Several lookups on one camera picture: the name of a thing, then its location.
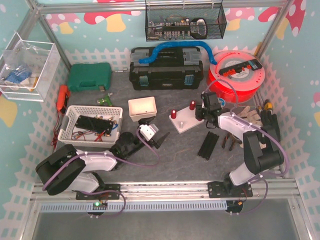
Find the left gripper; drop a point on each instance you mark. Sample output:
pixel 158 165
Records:
pixel 154 142

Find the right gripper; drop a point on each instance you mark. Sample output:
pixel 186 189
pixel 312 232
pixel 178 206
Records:
pixel 200 113

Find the large red spring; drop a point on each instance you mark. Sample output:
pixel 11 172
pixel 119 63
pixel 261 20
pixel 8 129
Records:
pixel 173 114
pixel 192 105

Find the black rail plate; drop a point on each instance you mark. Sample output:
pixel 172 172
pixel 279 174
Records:
pixel 208 145

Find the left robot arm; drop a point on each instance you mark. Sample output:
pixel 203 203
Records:
pixel 71 169

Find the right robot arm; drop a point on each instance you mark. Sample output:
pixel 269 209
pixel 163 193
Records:
pixel 261 148

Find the white parts tray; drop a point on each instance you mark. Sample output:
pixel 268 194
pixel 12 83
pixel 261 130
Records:
pixel 141 108

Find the white work glove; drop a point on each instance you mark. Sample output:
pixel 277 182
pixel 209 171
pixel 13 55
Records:
pixel 250 115

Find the red filament spool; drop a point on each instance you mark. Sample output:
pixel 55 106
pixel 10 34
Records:
pixel 242 85

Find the black toolbox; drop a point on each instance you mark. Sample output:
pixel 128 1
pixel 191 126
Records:
pixel 175 68

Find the green small tool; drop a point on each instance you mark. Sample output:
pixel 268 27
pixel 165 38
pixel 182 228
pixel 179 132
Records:
pixel 105 101

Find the black work glove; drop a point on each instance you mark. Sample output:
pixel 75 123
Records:
pixel 269 118

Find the white plastic basket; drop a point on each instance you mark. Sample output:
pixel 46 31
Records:
pixel 89 140

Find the green tool case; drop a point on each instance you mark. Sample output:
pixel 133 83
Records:
pixel 89 77

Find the orange multimeter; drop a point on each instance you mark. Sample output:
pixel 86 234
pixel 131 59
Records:
pixel 62 100

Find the blue white glove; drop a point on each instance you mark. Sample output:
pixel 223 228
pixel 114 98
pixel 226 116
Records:
pixel 19 76

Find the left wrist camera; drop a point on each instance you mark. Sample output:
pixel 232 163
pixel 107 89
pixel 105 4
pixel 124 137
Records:
pixel 148 131

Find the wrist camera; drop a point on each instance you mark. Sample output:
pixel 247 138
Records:
pixel 210 101
pixel 148 131

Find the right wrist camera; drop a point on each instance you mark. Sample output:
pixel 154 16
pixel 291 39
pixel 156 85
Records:
pixel 210 101

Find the white peg base plate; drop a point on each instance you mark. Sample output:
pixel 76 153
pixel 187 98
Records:
pixel 185 119

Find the solder wire spool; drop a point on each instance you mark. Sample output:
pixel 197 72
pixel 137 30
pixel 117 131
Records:
pixel 222 102

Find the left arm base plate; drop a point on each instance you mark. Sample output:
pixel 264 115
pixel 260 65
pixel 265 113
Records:
pixel 110 192

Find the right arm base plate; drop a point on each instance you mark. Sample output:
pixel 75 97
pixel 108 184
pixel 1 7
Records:
pixel 219 189

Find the grey slotted cable duct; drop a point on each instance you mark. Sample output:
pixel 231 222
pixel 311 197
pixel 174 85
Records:
pixel 152 206

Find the black wire mesh basket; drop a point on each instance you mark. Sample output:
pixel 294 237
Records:
pixel 182 20

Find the clear acrylic wall box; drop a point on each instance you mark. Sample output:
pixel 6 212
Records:
pixel 42 58

